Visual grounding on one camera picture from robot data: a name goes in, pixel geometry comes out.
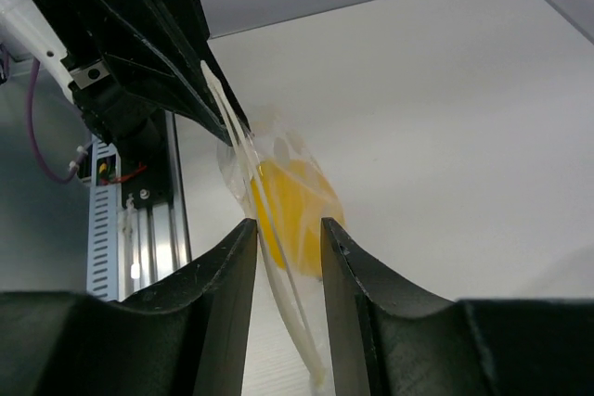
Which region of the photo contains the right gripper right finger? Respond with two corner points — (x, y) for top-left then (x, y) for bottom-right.
(320, 218), (593, 395)

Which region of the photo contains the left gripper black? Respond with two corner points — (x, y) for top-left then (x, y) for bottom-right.
(0, 0), (254, 156)

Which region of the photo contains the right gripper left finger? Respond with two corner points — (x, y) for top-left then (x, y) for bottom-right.
(1, 219), (257, 395)

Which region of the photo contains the clear zip top bag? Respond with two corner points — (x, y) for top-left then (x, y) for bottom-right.
(200, 62), (344, 395)

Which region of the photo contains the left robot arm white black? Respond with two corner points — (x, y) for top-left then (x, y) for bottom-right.
(1, 0), (249, 162)

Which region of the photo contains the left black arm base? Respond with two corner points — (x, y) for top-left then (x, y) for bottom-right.
(116, 109), (174, 209)

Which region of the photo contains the aluminium mounting rail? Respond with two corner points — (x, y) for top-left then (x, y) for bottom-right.
(117, 113), (191, 300)

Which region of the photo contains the slotted grey cable duct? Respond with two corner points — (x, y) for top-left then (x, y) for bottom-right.
(86, 141), (121, 301)

